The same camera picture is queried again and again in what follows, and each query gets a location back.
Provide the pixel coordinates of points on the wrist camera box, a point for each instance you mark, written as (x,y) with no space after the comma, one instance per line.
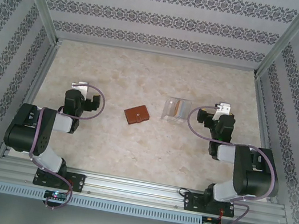
(224,107)
(82,87)

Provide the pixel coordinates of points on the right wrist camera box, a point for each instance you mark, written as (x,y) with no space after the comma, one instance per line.
(224,107)

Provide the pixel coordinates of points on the brown leather card holder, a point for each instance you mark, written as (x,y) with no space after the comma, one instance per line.
(137,115)

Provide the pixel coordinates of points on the orange credit card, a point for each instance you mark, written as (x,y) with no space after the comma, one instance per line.
(178,109)

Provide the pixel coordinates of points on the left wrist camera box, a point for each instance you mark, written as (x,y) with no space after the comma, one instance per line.
(82,87)

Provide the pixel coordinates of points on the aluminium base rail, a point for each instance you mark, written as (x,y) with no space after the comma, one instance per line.
(135,190)

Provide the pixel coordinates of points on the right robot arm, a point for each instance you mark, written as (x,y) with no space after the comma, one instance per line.
(256,180)

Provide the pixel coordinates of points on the aluminium back rail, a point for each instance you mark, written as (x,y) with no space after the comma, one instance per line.
(159,55)

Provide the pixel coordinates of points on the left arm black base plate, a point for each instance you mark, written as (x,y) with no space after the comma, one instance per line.
(79,182)

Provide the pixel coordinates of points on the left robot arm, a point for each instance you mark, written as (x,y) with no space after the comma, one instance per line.
(26,136)

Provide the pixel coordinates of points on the clear plastic card box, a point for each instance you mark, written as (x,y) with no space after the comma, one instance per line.
(168,112)

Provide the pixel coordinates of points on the aluminium side rail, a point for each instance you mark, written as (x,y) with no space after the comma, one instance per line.
(36,83)
(261,108)

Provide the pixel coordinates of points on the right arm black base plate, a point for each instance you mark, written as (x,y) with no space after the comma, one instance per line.
(190,203)

